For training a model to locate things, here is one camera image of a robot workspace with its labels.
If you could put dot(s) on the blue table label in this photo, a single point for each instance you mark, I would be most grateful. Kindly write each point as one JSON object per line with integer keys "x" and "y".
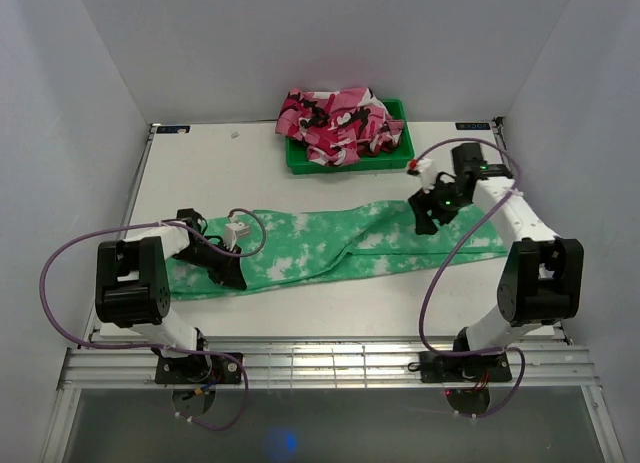
{"x": 173, "y": 129}
{"x": 472, "y": 126}

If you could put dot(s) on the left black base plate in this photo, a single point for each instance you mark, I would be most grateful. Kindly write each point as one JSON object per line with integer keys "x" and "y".
{"x": 196, "y": 370}

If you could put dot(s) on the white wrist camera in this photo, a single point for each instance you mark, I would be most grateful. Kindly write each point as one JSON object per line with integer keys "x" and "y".
{"x": 426, "y": 171}
{"x": 233, "y": 232}

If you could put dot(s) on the left blue table label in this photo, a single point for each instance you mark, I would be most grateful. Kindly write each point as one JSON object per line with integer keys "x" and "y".
{"x": 173, "y": 129}

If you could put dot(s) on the green white tie-dye trousers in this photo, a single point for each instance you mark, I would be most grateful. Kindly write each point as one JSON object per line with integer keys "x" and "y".
{"x": 372, "y": 240}

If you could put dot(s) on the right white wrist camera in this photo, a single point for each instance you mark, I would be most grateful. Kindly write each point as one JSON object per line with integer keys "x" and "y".
{"x": 426, "y": 171}

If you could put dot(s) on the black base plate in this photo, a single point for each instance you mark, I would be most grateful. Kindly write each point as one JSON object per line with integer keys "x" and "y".
{"x": 196, "y": 370}
{"x": 473, "y": 369}

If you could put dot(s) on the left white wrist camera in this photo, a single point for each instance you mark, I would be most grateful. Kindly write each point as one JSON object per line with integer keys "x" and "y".
{"x": 233, "y": 232}

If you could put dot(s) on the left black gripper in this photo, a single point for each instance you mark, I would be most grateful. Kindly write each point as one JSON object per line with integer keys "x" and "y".
{"x": 227, "y": 274}

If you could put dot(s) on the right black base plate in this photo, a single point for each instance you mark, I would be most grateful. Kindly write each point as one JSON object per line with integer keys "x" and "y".
{"x": 473, "y": 369}

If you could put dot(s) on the pink camouflage trousers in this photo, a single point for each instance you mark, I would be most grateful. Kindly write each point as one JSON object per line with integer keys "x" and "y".
{"x": 338, "y": 128}

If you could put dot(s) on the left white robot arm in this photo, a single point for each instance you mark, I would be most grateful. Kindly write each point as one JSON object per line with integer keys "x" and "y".
{"x": 133, "y": 292}

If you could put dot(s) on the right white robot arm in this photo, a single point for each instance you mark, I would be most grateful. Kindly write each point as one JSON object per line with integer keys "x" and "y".
{"x": 540, "y": 283}

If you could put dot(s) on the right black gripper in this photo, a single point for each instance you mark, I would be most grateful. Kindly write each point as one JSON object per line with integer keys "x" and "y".
{"x": 421, "y": 203}

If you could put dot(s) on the aluminium frame rail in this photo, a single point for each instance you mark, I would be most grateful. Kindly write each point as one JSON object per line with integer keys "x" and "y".
{"x": 290, "y": 364}

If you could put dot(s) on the right blue table label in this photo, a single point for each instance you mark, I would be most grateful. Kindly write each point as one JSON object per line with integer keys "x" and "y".
{"x": 472, "y": 126}

